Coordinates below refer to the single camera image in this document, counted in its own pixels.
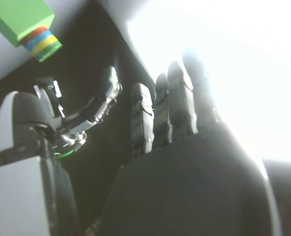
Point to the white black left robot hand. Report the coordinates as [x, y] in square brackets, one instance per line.
[184, 184]

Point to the striped multicolour cylinder block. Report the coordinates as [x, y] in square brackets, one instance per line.
[43, 46]

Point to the green wooden cube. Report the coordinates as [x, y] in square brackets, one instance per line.
[17, 17]

